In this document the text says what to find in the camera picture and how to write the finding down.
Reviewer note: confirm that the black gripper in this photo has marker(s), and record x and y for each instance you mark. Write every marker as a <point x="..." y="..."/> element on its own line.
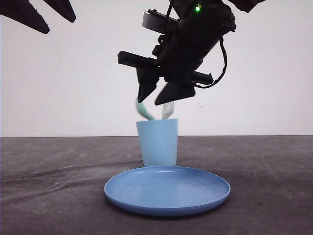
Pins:
<point x="178" y="54"/>

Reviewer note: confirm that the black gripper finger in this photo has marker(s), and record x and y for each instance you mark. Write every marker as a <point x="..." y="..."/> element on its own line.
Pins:
<point x="64" y="8"/>
<point x="23" y="12"/>

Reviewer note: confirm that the white plastic fork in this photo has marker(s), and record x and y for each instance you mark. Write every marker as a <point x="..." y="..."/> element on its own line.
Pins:
<point x="168" y="109"/>

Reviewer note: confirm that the mint green plastic spoon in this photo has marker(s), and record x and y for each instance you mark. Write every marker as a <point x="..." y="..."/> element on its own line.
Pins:
<point x="141" y="109"/>

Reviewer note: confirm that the light blue plastic cup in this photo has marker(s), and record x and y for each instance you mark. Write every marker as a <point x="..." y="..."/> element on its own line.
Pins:
<point x="158" y="141"/>

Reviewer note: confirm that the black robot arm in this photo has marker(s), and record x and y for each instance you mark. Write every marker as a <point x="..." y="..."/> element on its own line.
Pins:
<point x="220" y="3"/>

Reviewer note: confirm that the blue plastic plate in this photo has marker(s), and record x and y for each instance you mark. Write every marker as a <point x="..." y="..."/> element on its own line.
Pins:
<point x="167" y="191"/>

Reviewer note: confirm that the dark grey table cloth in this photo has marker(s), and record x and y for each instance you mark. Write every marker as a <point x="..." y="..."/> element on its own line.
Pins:
<point x="54" y="186"/>

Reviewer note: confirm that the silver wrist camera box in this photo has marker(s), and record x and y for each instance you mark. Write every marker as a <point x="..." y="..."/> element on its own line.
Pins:
<point x="155" y="21"/>

